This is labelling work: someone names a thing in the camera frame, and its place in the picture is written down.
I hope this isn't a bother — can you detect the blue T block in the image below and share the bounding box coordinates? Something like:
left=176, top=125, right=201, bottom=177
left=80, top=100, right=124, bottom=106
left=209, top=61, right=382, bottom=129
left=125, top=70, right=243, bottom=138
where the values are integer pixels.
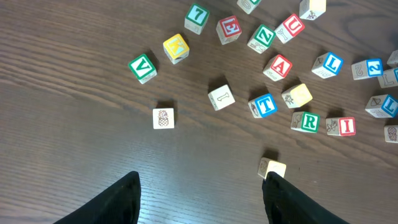
left=248, top=93, right=278, bottom=118

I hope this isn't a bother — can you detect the red I block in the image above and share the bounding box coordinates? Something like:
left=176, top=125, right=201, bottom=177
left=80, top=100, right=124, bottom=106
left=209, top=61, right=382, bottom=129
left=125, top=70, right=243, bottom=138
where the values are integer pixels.
left=326, top=117, right=356, bottom=136

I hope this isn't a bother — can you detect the yellow K block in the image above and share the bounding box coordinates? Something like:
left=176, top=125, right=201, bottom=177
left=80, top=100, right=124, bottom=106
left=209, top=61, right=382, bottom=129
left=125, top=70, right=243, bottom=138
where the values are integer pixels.
left=163, top=34, right=190, bottom=65

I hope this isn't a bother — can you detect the blue L block centre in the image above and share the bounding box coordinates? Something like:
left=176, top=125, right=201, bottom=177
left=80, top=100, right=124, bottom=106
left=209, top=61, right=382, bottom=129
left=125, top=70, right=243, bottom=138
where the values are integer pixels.
left=312, top=52, right=344, bottom=79

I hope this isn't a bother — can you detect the red U block left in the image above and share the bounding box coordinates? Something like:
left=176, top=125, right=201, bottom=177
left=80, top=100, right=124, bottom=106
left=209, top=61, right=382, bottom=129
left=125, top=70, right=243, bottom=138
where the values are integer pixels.
left=275, top=14, right=305, bottom=44

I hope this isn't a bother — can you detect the yellow C block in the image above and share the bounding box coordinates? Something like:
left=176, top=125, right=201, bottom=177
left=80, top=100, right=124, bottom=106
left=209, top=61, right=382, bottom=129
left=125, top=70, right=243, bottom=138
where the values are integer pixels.
left=257, top=157, right=287, bottom=179

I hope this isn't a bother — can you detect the green Z block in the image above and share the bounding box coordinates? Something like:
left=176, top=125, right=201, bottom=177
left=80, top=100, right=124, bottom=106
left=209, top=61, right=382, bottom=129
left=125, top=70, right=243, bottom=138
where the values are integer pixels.
left=247, top=24, right=276, bottom=54

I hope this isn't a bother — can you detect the plain yellow block top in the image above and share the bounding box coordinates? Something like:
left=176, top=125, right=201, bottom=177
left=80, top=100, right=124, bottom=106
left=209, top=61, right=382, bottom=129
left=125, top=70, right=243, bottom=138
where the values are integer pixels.
left=299, top=0, right=326, bottom=21

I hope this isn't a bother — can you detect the red E block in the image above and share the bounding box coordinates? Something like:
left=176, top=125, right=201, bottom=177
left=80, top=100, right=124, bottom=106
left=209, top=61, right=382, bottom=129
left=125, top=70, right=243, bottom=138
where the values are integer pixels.
left=216, top=16, right=242, bottom=45

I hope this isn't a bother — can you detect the green R block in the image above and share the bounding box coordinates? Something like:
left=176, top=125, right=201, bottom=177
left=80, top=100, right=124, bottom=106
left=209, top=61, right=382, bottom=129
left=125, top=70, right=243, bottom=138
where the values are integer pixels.
left=290, top=111, right=320, bottom=133

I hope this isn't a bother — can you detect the blue L block right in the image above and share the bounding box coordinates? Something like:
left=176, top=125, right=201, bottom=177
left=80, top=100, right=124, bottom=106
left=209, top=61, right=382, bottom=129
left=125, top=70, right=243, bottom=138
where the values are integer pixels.
left=365, top=95, right=397, bottom=118

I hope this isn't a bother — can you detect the yellow block centre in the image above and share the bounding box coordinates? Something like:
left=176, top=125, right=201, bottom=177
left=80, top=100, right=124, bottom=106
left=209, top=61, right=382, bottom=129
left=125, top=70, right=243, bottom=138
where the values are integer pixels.
left=282, top=83, right=313, bottom=108

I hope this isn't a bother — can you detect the green J block top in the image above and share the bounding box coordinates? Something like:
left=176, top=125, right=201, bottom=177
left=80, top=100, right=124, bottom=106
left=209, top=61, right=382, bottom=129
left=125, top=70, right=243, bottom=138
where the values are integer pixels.
left=237, top=0, right=261, bottom=14

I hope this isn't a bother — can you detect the red A block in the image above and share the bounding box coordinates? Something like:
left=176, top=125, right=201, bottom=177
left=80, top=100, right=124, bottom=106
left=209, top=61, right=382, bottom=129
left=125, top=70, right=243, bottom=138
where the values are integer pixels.
left=263, top=54, right=293, bottom=82

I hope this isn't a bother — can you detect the green 7 block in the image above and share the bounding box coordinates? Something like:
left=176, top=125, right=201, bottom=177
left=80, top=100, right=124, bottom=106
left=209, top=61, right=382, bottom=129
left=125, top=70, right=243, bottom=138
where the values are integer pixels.
left=184, top=3, right=210, bottom=35

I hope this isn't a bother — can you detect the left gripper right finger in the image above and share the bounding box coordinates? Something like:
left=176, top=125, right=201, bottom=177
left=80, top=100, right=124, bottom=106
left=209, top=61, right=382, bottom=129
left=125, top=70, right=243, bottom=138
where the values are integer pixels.
left=262, top=172, right=348, bottom=224

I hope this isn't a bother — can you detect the wooden 1 block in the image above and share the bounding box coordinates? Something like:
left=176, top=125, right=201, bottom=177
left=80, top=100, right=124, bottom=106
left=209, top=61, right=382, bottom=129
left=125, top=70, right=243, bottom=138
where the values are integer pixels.
left=208, top=84, right=236, bottom=111

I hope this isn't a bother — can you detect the wooden pineapple block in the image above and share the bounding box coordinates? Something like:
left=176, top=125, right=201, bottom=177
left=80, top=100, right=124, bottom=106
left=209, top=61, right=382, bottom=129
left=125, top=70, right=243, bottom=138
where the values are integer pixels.
left=152, top=108, right=175, bottom=129

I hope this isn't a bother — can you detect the blue P block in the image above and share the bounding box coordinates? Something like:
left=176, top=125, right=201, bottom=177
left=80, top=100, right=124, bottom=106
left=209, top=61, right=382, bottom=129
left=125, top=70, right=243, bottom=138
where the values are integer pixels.
left=377, top=68, right=398, bottom=88

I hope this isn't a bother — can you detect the blue 2 block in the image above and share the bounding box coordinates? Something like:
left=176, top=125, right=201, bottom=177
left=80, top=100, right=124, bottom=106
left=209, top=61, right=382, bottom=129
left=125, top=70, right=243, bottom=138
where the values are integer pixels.
left=351, top=58, right=383, bottom=80

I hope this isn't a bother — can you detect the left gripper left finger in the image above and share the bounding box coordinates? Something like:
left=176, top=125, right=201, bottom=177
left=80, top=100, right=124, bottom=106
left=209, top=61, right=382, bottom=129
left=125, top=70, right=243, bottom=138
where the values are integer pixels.
left=55, top=171, right=141, bottom=224

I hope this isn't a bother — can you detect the blue l block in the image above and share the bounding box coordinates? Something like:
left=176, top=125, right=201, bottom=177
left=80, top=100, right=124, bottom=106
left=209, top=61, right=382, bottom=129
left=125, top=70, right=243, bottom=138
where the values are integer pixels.
left=365, top=95, right=397, bottom=118
left=312, top=52, right=344, bottom=79

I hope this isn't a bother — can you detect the green V block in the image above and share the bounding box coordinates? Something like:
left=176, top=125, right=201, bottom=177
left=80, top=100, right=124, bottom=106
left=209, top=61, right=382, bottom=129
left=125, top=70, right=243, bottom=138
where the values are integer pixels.
left=128, top=54, right=157, bottom=84

